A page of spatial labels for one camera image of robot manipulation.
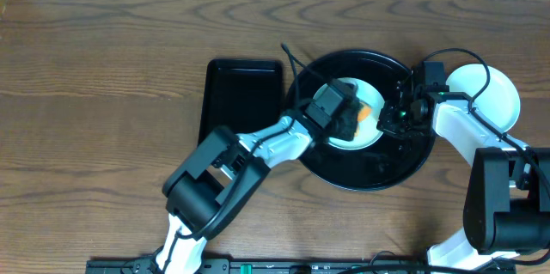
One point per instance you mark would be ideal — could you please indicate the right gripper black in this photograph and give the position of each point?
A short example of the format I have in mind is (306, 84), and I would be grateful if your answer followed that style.
(394, 120)

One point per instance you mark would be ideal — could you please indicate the green and yellow sponge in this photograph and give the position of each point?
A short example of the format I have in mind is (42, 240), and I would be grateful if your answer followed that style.
(364, 112)

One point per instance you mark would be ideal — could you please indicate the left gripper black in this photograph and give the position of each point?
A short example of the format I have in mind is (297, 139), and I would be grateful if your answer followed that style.
(350, 119)

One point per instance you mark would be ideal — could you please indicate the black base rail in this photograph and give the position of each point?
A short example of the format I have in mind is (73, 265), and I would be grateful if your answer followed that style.
(223, 266)

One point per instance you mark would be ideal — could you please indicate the black rectangular tray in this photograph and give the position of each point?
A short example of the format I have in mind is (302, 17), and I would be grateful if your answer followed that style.
(242, 94)

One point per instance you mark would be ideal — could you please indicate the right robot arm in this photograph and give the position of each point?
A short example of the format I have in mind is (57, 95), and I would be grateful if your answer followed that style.
(506, 210)

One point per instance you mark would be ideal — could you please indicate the black round tray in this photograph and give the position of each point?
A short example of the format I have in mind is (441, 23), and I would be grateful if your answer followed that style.
(388, 161)

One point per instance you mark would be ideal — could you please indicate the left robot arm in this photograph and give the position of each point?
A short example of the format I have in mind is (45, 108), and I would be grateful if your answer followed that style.
(211, 186)

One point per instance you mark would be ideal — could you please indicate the light blue plate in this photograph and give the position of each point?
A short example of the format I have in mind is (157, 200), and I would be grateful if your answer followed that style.
(500, 101)
(368, 134)

